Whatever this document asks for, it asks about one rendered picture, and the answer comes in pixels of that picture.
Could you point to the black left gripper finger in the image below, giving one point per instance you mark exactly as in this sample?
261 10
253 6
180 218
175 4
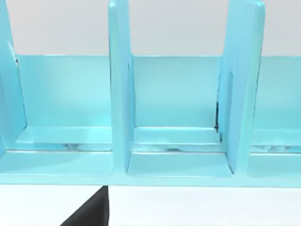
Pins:
95 209

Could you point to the light blue rack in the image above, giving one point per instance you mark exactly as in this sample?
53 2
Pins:
164 106

